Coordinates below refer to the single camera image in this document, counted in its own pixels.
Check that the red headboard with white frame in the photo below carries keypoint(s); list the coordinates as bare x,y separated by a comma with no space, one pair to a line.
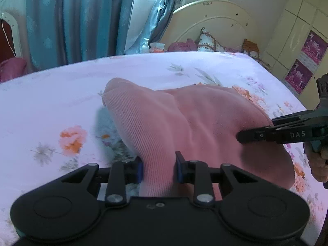
7,38

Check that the white plastic bottle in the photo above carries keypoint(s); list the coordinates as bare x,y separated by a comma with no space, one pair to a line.
145,46

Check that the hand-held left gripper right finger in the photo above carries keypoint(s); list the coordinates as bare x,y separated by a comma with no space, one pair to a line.
178,167

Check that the pink crumpled cloth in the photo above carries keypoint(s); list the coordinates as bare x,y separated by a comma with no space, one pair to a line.
182,46

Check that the grey-blue curtain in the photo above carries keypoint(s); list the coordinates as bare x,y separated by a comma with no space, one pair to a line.
166,7

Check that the orange patterned container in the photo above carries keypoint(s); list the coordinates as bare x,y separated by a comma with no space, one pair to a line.
156,47

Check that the white patterned pillow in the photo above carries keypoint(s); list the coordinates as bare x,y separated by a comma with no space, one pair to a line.
211,42

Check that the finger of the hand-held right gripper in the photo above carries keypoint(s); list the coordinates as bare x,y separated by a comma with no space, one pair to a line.
294,119
271,134

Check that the white floral bed sheet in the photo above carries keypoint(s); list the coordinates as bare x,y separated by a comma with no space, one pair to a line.
51,100

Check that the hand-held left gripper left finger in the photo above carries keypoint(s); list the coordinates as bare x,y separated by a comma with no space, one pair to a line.
139,170

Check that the pink wall poster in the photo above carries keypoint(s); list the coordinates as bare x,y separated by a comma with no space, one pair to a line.
298,76
314,46

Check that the person's right hand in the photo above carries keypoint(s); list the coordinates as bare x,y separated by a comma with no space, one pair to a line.
317,164

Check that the brown patterned pillow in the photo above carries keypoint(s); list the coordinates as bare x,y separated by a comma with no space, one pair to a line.
251,47

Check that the window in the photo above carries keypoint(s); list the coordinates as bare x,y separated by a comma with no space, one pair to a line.
143,10

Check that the pink pillow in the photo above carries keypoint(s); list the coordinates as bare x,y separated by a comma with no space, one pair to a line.
11,69

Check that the teal patterned curtain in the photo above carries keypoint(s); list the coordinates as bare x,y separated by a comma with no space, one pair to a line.
76,20

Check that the pink knit sweater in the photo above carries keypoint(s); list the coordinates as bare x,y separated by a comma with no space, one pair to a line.
205,112

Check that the cream wardrobe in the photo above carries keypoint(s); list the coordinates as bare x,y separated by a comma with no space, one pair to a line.
289,30

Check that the cream wooden headboard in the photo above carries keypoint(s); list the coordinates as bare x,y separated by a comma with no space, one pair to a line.
220,18

